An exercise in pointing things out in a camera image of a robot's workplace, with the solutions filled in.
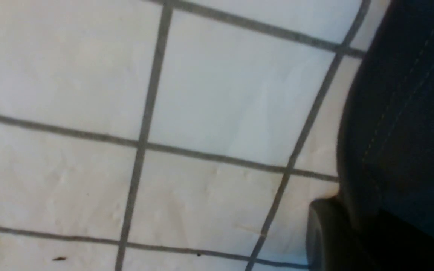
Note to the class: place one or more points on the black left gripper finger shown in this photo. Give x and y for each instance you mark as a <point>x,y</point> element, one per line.
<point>391,245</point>

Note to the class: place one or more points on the gray long-sleeved shirt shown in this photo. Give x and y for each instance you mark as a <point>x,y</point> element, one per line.
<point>386,137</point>

